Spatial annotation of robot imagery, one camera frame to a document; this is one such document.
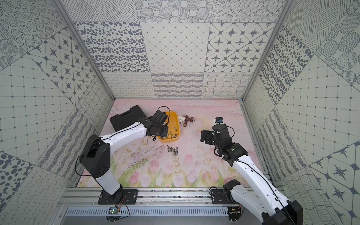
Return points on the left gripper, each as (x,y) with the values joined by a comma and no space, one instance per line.
(162,131)

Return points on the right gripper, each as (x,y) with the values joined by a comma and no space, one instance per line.
(209,134)

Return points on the yellow plastic storage box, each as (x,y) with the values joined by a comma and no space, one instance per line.
(173,129)

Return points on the pile of silver bits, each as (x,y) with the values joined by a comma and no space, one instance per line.
(172,150)

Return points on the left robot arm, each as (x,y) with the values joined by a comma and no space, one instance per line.
(96,155)

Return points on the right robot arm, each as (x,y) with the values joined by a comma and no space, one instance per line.
(268,204)

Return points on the red and white valve fitting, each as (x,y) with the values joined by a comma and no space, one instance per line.
(184,119)

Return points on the black plastic tool case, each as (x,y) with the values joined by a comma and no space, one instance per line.
(124,120)

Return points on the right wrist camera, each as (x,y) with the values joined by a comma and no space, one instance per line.
(219,120)

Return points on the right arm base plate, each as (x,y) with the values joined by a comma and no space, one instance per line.
(219,196)

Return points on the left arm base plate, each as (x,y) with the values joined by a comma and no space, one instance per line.
(125,196)

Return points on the aluminium rail frame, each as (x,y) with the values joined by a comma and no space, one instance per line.
(89,197)

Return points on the white slotted cable duct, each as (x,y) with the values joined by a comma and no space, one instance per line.
(212,211)

